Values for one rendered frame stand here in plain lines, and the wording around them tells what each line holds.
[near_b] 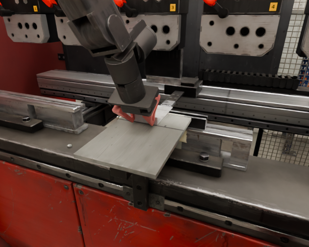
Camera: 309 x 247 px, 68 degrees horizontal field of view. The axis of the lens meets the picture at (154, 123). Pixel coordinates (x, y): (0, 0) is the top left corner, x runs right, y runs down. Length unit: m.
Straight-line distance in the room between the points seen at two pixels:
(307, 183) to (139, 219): 0.46
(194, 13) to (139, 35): 0.65
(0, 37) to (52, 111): 0.54
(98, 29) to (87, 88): 0.71
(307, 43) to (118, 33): 0.35
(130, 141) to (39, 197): 0.54
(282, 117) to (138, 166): 0.59
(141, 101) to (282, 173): 0.42
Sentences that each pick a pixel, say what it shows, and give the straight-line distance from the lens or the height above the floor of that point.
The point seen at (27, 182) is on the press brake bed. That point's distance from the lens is 0.97.
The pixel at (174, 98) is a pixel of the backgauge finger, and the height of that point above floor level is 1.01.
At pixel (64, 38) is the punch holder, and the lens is 0.73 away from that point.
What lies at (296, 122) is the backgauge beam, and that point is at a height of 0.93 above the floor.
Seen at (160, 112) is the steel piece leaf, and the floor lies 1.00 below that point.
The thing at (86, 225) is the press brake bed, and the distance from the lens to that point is 0.90.
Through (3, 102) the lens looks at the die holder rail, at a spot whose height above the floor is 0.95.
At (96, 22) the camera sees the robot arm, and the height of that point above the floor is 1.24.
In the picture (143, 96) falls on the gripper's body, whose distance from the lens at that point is 0.50.
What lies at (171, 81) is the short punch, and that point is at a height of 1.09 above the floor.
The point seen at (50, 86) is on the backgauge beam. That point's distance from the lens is 1.24.
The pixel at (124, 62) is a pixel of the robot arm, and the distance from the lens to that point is 0.43.
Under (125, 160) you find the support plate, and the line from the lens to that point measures 0.45.
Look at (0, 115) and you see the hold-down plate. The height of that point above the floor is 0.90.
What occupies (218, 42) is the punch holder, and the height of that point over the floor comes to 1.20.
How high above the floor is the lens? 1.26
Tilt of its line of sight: 26 degrees down
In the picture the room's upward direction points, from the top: straight up
